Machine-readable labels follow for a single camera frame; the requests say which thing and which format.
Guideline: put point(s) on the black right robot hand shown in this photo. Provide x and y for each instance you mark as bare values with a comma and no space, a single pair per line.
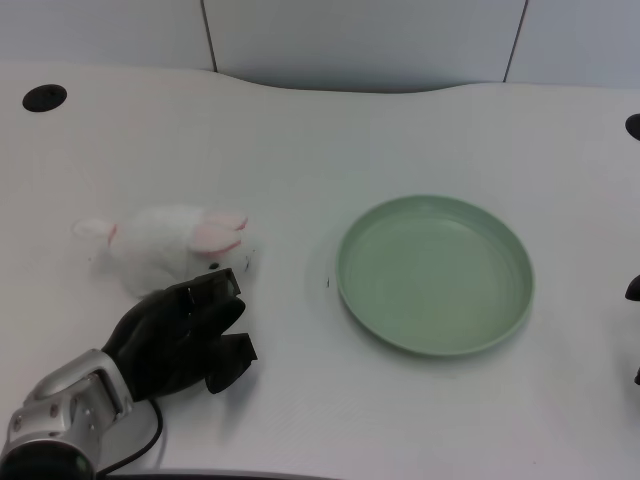
634,292

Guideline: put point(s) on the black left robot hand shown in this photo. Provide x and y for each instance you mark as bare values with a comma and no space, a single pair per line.
170,330

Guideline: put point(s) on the white plush rabbit doll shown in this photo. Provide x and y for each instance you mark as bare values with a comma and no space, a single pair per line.
155,245

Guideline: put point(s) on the green round plate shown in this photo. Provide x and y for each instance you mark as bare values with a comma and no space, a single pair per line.
434,276

